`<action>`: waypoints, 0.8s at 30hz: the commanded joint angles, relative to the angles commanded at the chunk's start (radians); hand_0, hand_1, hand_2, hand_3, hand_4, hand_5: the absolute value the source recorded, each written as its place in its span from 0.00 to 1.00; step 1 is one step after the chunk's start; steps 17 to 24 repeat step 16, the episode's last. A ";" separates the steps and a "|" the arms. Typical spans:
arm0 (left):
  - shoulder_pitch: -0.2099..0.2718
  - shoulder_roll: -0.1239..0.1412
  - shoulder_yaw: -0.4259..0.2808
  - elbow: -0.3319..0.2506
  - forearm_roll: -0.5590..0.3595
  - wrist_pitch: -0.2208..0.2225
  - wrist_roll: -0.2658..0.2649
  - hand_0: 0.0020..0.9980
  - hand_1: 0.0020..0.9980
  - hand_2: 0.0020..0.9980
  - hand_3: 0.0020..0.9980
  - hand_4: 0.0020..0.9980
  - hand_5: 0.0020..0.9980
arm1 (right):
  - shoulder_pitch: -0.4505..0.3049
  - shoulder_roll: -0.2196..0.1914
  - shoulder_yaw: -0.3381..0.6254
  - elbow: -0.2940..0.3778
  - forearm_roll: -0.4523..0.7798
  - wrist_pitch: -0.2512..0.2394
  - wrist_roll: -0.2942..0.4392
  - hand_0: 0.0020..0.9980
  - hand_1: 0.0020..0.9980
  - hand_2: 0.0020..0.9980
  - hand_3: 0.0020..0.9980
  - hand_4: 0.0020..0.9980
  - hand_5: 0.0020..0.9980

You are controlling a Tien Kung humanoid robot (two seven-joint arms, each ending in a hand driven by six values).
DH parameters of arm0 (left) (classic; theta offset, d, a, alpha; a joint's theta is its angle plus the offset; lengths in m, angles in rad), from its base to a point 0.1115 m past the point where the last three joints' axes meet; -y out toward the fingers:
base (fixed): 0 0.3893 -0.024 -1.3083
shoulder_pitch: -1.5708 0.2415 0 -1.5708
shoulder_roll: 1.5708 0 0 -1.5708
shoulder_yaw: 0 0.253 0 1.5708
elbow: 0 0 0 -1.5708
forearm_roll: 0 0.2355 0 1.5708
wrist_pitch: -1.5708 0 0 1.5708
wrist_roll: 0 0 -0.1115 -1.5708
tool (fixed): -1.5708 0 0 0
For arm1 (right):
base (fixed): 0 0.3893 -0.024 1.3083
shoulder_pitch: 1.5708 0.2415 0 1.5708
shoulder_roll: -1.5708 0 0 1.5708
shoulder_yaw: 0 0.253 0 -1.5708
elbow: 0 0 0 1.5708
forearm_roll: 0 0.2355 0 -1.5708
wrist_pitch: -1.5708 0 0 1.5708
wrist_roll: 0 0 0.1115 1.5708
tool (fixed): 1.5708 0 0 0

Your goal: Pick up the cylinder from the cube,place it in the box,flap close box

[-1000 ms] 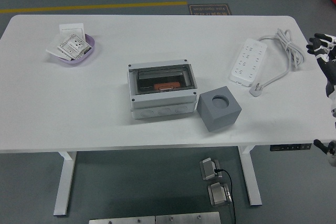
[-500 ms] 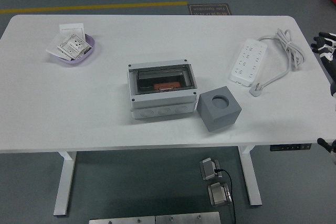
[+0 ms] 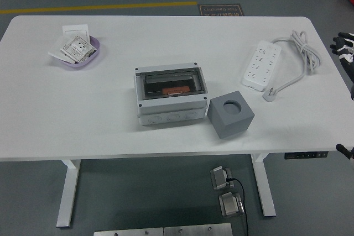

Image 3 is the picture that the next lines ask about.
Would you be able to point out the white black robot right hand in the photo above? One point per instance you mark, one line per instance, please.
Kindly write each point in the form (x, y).
(345, 51)

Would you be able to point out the orange cylinder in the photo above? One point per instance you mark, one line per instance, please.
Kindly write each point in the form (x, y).
(179, 90)

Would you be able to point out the transparent hinged box lid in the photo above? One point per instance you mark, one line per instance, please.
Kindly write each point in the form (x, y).
(149, 81)

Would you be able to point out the grey cube with round hole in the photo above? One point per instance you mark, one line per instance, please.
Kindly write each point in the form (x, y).
(229, 125)

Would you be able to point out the grey plastic electrical box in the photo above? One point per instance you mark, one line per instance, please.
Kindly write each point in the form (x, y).
(171, 114)

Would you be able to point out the white power strip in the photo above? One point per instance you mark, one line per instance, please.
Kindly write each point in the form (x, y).
(262, 62)

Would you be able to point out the black table control panel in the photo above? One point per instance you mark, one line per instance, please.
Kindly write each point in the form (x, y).
(298, 156)

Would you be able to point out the brown floor sign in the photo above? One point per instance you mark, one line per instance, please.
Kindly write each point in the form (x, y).
(221, 10)

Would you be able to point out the white table leg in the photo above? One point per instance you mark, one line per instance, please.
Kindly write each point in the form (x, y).
(67, 191)
(264, 191)

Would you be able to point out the silver foot pedal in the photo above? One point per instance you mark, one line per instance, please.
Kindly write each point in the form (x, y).
(229, 205)
(219, 178)

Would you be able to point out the grey metal plate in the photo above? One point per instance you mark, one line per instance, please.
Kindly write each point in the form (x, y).
(127, 232)
(199, 230)

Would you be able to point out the purple plastic tray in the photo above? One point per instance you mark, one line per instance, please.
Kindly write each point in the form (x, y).
(80, 65)

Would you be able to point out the plain white panel plate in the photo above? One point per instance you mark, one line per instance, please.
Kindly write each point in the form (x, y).
(55, 51)

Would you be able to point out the printed wall socket panel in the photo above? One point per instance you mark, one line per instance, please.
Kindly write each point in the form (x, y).
(76, 48)

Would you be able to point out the white wall switch plate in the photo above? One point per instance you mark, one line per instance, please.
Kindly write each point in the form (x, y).
(74, 29)

